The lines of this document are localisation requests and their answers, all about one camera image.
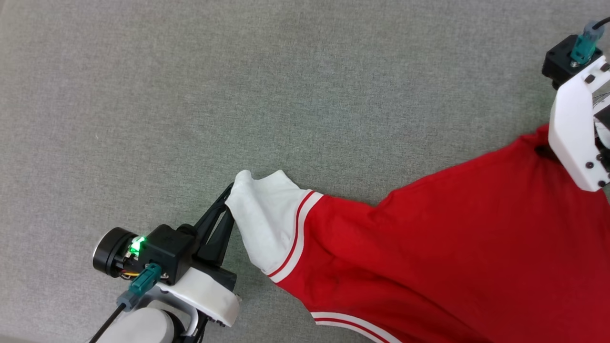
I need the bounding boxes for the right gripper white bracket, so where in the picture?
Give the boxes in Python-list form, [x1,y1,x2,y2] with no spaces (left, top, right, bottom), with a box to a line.
[535,56,610,192]

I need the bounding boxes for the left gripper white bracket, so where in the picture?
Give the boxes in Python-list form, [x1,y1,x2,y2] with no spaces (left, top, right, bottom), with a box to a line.
[93,183,240,328]

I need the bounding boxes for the red and white garment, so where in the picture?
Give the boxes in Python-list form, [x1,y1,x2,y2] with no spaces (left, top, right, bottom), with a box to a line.
[225,123,610,343]

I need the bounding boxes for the grey fabric sofa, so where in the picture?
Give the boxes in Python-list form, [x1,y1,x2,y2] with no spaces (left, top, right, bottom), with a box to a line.
[0,0,610,343]

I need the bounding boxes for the teal left camera cable plug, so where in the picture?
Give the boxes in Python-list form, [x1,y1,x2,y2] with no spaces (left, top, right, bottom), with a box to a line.
[88,263,163,343]

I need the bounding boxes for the teal camera cable plug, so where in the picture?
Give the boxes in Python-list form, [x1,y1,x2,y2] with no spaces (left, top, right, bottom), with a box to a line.
[88,263,163,343]
[569,17,610,67]

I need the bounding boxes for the teal right camera cable plug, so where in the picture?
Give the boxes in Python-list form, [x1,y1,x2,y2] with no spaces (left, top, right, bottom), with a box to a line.
[569,17,610,67]

